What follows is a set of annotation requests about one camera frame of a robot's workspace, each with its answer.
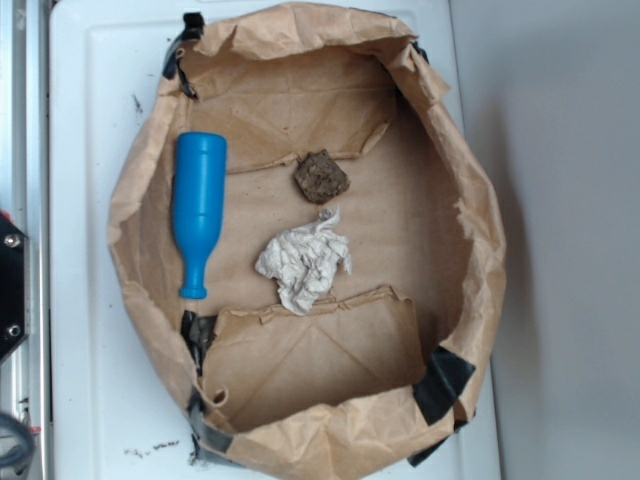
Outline brown paper bag tray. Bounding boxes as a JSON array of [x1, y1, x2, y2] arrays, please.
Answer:
[[108, 2, 506, 479]]

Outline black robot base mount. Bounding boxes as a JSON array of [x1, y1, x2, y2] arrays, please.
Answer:
[[0, 210, 28, 363]]

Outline blue plastic bottle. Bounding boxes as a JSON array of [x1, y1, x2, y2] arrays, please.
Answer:
[[172, 132, 227, 300]]

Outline aluminium frame rail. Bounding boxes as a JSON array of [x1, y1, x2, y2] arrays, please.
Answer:
[[1, 1, 53, 479]]

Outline white paper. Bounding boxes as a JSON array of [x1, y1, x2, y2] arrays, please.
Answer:
[[254, 207, 352, 316]]

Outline brown rough block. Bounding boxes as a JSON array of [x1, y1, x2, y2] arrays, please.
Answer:
[[294, 150, 351, 205]]

